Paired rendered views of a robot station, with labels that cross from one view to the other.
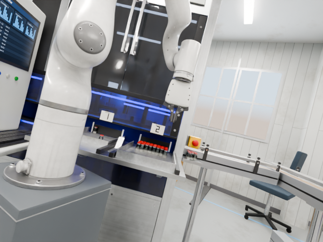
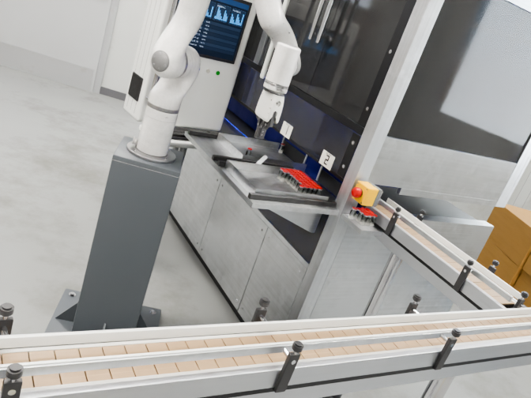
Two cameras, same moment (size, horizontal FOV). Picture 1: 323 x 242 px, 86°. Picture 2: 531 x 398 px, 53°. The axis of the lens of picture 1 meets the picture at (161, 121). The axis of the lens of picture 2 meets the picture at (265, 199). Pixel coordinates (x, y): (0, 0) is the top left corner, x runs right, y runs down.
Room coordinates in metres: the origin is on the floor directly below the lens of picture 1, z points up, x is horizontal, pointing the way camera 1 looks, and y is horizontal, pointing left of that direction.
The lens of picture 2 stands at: (-0.33, -1.54, 1.55)
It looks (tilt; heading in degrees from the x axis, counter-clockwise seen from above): 20 degrees down; 52
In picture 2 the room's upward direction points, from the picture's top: 20 degrees clockwise
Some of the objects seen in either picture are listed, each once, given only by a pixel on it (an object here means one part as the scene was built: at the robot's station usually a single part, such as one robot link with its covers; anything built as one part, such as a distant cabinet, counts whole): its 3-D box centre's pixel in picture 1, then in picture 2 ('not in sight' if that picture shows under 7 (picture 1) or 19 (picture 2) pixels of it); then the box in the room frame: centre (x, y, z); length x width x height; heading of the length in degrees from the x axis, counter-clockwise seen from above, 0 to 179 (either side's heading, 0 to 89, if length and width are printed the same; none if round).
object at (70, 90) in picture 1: (72, 68); (175, 76); (0.51, 0.29, 1.16); 0.19 x 0.12 x 0.24; 38
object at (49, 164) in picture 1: (56, 141); (156, 130); (0.48, 0.27, 0.95); 0.19 x 0.19 x 0.18
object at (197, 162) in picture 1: (191, 160); (364, 224); (1.17, -0.26, 0.87); 0.14 x 0.13 x 0.02; 178
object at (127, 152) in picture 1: (149, 153); (276, 182); (0.91, 0.02, 0.90); 0.34 x 0.26 x 0.04; 178
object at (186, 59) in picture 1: (187, 58); (284, 63); (0.72, -0.04, 1.35); 0.09 x 0.08 x 0.13; 38
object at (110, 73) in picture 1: (97, 38); (303, 16); (1.15, 0.54, 1.51); 0.47 x 0.01 x 0.59; 88
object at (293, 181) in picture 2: (151, 149); (295, 182); (1.00, 0.01, 0.91); 0.18 x 0.02 x 0.05; 88
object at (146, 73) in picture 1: (163, 53); (362, 39); (1.13, 0.09, 1.51); 0.43 x 0.01 x 0.59; 88
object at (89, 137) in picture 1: (96, 135); (261, 152); (1.04, 0.35, 0.90); 0.34 x 0.26 x 0.04; 178
